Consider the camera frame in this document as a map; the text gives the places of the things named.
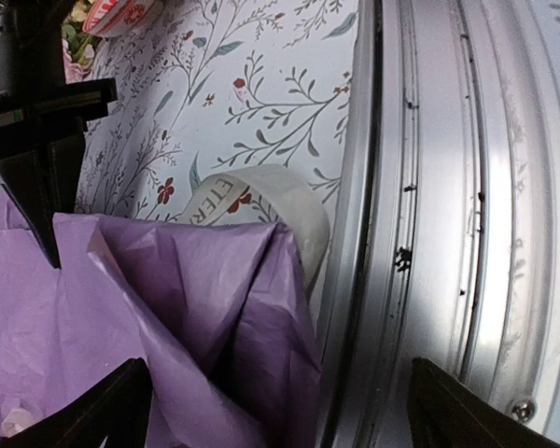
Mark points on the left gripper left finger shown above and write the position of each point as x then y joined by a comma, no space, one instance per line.
113,413

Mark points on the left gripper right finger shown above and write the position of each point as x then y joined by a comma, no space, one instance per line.
444,413

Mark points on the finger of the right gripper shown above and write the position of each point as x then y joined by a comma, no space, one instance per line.
41,183

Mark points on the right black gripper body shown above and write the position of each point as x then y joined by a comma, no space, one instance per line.
37,105

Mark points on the pink wrapping paper sheet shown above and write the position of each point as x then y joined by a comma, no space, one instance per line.
219,315

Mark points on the white printed ribbon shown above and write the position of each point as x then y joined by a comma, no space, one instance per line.
275,191

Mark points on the pile of fake flowers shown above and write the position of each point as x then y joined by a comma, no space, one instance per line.
78,46

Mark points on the red patterned bowl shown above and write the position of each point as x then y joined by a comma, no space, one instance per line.
114,18

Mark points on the front aluminium rail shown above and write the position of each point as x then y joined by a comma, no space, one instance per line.
447,237

